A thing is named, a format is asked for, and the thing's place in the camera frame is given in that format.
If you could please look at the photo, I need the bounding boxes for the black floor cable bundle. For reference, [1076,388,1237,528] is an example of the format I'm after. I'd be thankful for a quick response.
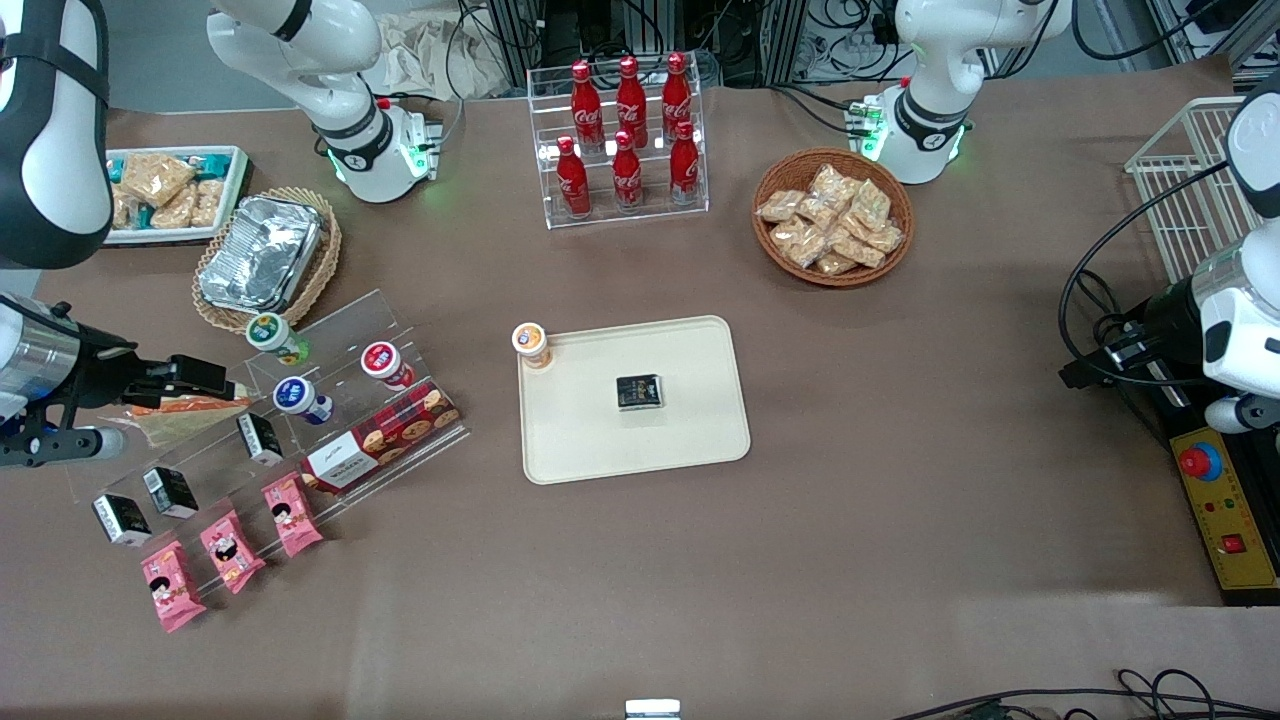
[890,668,1280,720]

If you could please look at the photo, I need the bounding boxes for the orange lid yogurt cup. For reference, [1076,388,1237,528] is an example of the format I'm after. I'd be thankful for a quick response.
[511,321,554,371]

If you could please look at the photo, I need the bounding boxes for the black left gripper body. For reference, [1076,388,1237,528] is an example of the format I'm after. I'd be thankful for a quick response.
[1100,282,1203,386]

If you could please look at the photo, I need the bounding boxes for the round brown wicker basket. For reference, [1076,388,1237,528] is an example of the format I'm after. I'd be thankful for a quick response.
[752,148,915,288]

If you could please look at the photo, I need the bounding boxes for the pink snack packet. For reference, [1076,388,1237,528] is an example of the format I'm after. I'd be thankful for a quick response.
[262,472,324,558]
[200,510,267,595]
[140,540,207,634]

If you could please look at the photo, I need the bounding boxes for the green lid cup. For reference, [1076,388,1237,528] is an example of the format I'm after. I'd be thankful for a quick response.
[246,312,311,366]

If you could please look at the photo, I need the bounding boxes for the beige plastic tray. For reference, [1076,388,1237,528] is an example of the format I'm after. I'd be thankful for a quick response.
[517,315,752,486]

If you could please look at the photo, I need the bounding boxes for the foil container in wicker basket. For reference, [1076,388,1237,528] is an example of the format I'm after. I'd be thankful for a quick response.
[192,186,343,335]

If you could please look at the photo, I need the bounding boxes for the triangle sandwich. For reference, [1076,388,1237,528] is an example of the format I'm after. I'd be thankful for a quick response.
[125,395,253,448]

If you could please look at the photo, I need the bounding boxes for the white wire basket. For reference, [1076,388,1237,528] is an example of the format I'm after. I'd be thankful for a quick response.
[1124,96,1263,288]

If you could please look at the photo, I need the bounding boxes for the clear acrylic bottle rack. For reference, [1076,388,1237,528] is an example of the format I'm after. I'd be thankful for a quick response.
[527,55,710,231]

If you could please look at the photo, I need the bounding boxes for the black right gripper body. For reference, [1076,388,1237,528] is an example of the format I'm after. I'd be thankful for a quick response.
[60,335,181,413]

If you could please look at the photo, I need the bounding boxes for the aluminium foil container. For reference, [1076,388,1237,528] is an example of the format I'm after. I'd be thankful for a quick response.
[199,195,323,313]

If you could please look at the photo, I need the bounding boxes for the red bottle white lid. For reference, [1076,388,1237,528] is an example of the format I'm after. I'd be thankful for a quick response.
[361,341,415,390]

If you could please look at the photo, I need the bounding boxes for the white rectangular bin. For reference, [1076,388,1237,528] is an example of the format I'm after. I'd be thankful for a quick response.
[105,146,251,246]

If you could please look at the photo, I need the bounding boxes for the crumpled beige cloth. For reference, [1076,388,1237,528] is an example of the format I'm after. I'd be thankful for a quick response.
[375,12,513,101]

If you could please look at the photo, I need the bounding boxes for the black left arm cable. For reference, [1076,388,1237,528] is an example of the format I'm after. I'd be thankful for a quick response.
[1058,162,1233,389]

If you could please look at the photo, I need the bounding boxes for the clear acrylic stepped shelf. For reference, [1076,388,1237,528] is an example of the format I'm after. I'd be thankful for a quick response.
[63,289,471,576]

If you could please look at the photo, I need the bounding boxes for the blue lid cup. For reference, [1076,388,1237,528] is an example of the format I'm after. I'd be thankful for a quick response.
[273,376,334,425]

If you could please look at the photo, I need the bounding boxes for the small black snack box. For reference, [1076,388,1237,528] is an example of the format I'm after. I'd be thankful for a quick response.
[142,466,199,520]
[237,412,286,468]
[92,494,153,547]
[615,373,665,412]

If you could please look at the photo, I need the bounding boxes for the yellow emergency stop box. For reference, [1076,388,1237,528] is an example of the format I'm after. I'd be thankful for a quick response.
[1168,425,1280,607]

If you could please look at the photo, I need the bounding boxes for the red plaid cookie box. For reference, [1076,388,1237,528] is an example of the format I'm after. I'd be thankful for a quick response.
[300,382,461,494]

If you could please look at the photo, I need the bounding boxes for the red cola bottle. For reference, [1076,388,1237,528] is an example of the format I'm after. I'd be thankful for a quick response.
[616,56,648,149]
[662,52,694,141]
[571,60,604,153]
[669,122,701,206]
[556,136,592,219]
[611,130,644,212]

